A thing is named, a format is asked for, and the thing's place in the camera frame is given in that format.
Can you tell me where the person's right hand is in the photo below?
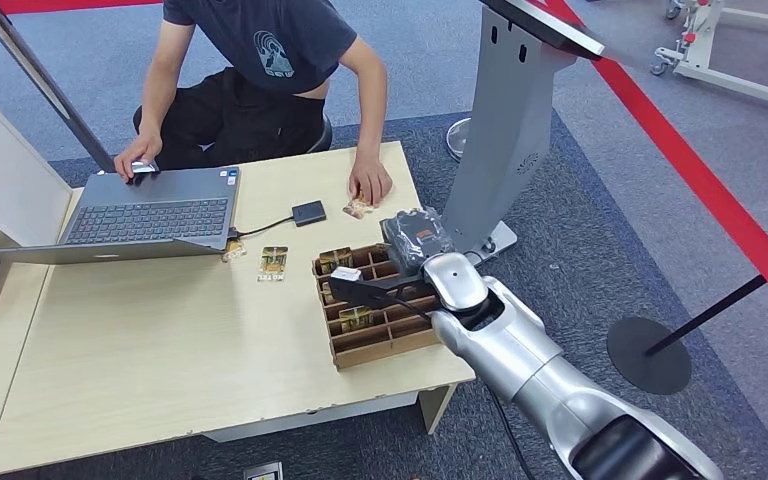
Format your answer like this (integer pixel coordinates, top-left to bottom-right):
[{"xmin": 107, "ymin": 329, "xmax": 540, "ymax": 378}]
[{"xmin": 113, "ymin": 131, "xmax": 165, "ymax": 183}]

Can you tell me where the person's left hand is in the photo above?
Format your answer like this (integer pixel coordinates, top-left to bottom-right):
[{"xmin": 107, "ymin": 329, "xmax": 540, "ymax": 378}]
[{"xmin": 348, "ymin": 153, "xmax": 395, "ymax": 207}]

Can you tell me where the robot right hand grey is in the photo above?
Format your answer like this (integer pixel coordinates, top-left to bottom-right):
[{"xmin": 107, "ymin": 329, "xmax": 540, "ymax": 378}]
[{"xmin": 379, "ymin": 207, "xmax": 457, "ymax": 277}]

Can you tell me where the black card reader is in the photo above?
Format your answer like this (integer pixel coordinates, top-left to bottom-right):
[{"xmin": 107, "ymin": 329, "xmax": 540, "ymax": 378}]
[{"xmin": 291, "ymin": 199, "xmax": 328, "ymax": 228}]

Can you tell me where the person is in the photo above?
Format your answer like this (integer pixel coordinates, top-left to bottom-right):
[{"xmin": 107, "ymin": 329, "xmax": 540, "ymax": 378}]
[{"xmin": 113, "ymin": 0, "xmax": 395, "ymax": 207}]

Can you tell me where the grey laptop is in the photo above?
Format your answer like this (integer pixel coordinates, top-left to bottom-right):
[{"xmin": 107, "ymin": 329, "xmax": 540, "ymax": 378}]
[{"xmin": 0, "ymin": 165, "xmax": 243, "ymax": 266}]

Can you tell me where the black stool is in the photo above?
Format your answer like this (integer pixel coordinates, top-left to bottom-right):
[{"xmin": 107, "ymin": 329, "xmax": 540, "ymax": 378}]
[{"xmin": 304, "ymin": 112, "xmax": 334, "ymax": 155}]

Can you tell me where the silver round disc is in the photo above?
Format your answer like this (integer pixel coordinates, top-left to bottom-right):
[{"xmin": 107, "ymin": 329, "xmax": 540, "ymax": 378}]
[{"xmin": 445, "ymin": 117, "xmax": 475, "ymax": 162}]

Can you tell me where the cardboard divider box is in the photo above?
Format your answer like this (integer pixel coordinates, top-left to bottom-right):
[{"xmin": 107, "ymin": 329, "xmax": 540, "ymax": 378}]
[{"xmin": 311, "ymin": 243, "xmax": 444, "ymax": 371}]

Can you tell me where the black slanted pole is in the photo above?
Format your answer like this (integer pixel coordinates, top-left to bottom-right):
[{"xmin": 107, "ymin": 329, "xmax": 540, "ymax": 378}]
[{"xmin": 0, "ymin": 0, "xmax": 118, "ymax": 174}]

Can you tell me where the white box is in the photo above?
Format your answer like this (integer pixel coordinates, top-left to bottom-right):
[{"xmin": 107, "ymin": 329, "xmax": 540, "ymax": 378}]
[{"xmin": 0, "ymin": 99, "xmax": 74, "ymax": 248}]

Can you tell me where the grey kiosk stand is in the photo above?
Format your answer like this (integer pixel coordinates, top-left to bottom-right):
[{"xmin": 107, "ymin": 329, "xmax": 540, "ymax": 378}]
[{"xmin": 438, "ymin": 0, "xmax": 607, "ymax": 268}]

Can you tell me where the dark grey carpet mat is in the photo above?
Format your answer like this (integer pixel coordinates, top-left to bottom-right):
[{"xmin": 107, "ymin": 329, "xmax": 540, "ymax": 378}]
[{"xmin": 46, "ymin": 109, "xmax": 768, "ymax": 480}]

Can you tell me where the white desk leg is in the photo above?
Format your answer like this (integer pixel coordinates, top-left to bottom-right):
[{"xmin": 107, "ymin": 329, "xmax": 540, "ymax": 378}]
[{"xmin": 417, "ymin": 384, "xmax": 458, "ymax": 437}]

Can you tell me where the black stanchion base disc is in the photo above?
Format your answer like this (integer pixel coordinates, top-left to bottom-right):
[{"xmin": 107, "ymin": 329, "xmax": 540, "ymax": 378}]
[{"xmin": 606, "ymin": 315, "xmax": 693, "ymax": 397}]

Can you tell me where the floor socket plate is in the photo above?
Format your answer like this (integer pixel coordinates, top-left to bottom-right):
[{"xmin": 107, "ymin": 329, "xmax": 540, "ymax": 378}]
[{"xmin": 243, "ymin": 460, "xmax": 285, "ymax": 480}]

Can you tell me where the black stanchion pole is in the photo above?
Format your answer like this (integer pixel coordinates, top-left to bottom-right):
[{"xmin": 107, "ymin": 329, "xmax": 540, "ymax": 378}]
[{"xmin": 645, "ymin": 242, "xmax": 768, "ymax": 357}]

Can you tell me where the black kiosk cable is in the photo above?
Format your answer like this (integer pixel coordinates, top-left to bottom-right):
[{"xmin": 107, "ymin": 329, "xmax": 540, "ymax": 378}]
[{"xmin": 460, "ymin": 246, "xmax": 497, "ymax": 268}]

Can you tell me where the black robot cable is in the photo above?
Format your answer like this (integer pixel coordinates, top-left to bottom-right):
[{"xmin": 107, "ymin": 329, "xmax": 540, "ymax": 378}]
[
  {"xmin": 387, "ymin": 296, "xmax": 433, "ymax": 323},
  {"xmin": 486, "ymin": 387, "xmax": 526, "ymax": 480}
]

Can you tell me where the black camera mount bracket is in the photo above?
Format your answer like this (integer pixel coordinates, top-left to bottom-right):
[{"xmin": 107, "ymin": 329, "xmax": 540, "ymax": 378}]
[{"xmin": 326, "ymin": 275, "xmax": 440, "ymax": 311}]

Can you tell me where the black card reader cable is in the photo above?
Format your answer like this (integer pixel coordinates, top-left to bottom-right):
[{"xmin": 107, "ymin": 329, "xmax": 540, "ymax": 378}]
[{"xmin": 228, "ymin": 214, "xmax": 296, "ymax": 240}]

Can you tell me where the white wheeled frame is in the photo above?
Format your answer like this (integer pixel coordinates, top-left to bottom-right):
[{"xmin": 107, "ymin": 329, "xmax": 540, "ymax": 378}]
[{"xmin": 648, "ymin": 0, "xmax": 768, "ymax": 115}]

